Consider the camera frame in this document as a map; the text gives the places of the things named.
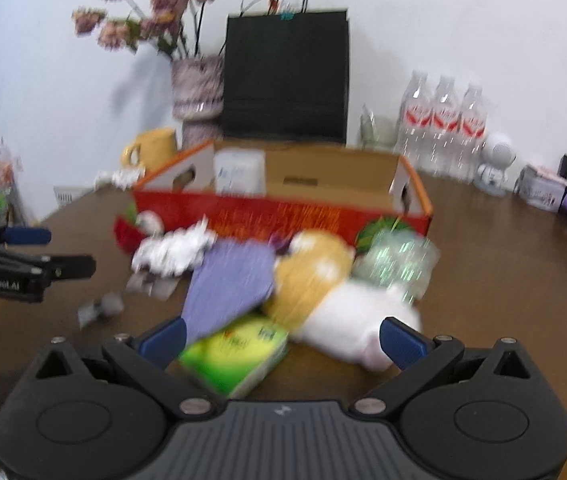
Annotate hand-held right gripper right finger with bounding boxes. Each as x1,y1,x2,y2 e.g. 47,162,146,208
348,316,534,418

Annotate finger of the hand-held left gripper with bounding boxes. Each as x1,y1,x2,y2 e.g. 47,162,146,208
38,254,97,282
0,225,53,248

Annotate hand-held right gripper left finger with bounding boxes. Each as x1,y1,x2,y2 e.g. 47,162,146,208
33,316,221,418

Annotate red artificial rose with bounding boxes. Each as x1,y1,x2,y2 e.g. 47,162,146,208
113,205,166,256

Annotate green tissue packet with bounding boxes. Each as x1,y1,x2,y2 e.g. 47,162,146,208
178,312,290,398

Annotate clear plastic bag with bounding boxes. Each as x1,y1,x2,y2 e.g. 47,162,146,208
351,232,441,306

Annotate purple cloth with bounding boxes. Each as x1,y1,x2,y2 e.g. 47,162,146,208
180,239,278,343

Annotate large white tissue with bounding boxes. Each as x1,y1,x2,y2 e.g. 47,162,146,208
130,215,219,281

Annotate yellow and white plush toy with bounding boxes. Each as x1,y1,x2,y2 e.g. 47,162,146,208
263,229,424,372

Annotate red orange cardboard box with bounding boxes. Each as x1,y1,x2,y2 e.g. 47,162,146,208
130,140,434,241

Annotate clear cotton swab container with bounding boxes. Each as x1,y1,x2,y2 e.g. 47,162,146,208
212,149,267,196

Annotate small crumpled paper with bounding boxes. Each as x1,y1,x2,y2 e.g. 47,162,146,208
77,292,125,330

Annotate grey paper scrap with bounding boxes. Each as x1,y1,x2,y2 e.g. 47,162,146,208
124,272,180,302

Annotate green round object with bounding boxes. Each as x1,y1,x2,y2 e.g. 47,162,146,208
356,215,414,251

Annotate yellow mug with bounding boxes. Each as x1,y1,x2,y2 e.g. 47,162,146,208
122,127,179,168

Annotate patterned tin box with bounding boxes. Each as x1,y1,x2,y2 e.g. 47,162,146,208
513,162,567,213

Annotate clear glass cup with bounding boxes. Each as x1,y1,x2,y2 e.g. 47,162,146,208
360,105,399,153

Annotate white robot figurine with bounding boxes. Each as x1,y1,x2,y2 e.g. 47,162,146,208
474,132,517,197

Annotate dried pink flowers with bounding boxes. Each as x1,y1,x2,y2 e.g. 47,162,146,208
72,0,224,61

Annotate purple white ceramic vase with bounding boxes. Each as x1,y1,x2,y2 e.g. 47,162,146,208
170,55,225,148

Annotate clear water bottle red label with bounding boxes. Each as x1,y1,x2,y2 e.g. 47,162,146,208
456,82,488,183
426,75,461,176
397,71,434,171

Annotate black paper bag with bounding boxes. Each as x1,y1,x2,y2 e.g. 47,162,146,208
220,0,351,146

